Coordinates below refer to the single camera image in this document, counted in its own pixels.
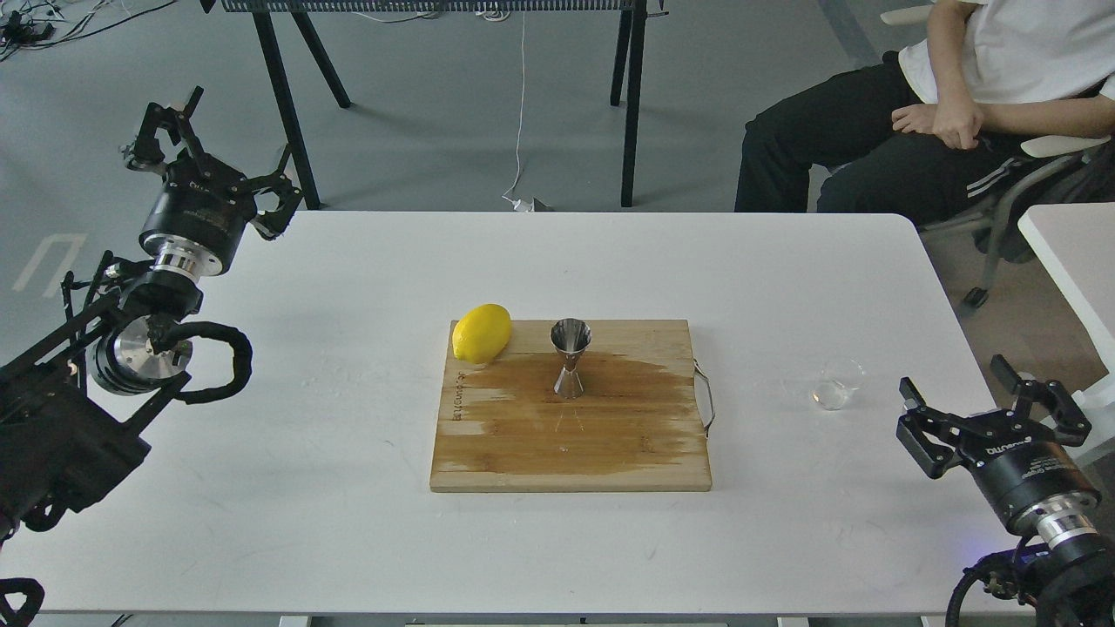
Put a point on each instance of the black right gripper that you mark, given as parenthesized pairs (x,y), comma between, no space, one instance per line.
(1019,465)

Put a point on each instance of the clear glass measuring cup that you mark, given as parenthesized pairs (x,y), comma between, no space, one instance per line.
(839,380)

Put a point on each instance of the steel double jigger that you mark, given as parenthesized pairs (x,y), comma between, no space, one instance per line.
(571,337)

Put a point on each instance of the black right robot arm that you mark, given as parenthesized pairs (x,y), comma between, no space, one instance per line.
(1062,565)

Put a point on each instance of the yellow lemon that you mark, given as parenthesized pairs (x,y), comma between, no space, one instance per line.
(482,334)

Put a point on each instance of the wooden cutting board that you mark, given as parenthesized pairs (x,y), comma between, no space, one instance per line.
(637,427)

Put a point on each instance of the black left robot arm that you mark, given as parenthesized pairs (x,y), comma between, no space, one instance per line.
(75,404)

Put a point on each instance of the seated person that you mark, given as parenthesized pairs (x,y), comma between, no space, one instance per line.
(836,124)

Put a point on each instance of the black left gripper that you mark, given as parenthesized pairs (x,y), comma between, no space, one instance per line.
(196,218)

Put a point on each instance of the white side table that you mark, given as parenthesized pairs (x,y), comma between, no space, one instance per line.
(1075,243)

